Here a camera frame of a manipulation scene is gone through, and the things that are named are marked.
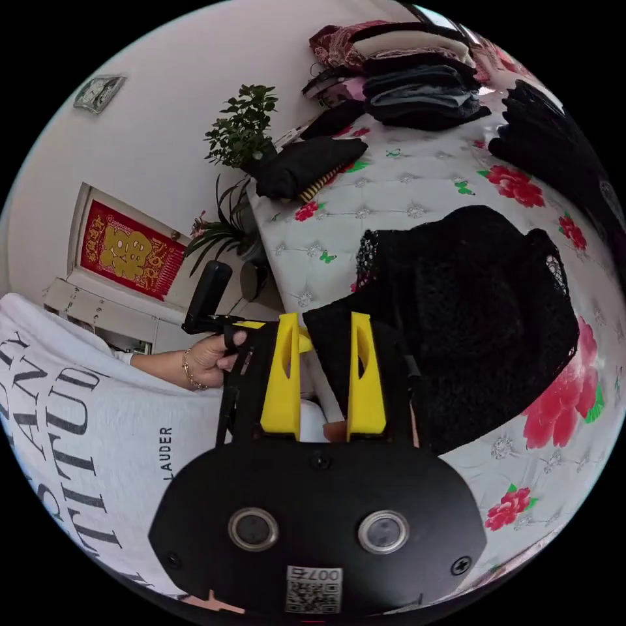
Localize pile of clothes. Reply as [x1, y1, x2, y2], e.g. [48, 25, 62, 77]
[351, 33, 493, 132]

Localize black lace garment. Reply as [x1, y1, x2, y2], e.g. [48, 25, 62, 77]
[302, 205, 581, 456]

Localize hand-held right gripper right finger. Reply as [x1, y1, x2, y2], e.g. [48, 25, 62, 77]
[346, 311, 388, 442]

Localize person's right hand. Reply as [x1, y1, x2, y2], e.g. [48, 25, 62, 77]
[179, 589, 246, 615]

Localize person's body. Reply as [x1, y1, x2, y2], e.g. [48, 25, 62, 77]
[0, 292, 231, 599]

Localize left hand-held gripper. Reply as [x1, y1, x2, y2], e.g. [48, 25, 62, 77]
[215, 320, 314, 445]

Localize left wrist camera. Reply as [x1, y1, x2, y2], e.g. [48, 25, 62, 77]
[181, 260, 233, 335]

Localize bed with floral sheet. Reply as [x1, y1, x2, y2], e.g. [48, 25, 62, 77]
[246, 29, 626, 595]

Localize bushy green potted plant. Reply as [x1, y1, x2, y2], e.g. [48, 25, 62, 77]
[203, 83, 280, 173]

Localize black folded garment, striped trim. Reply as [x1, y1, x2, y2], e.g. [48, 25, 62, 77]
[254, 136, 369, 204]

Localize person's left hand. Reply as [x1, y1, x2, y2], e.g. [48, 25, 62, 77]
[187, 330, 249, 392]

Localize white cupboard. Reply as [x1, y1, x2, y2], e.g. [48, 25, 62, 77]
[42, 277, 186, 355]

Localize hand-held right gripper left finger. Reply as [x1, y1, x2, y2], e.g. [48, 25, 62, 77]
[260, 312, 302, 441]

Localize person's left forearm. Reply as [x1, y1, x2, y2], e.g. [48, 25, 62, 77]
[130, 349, 192, 391]

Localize white door with red print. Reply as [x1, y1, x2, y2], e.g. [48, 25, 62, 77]
[66, 182, 192, 305]

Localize black knit garment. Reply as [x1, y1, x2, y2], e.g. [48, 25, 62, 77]
[486, 80, 622, 255]

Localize maroon patterned cloth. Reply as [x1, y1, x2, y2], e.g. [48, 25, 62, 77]
[308, 19, 417, 75]

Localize long-leaved potted plant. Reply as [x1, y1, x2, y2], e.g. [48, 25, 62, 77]
[183, 175, 269, 278]

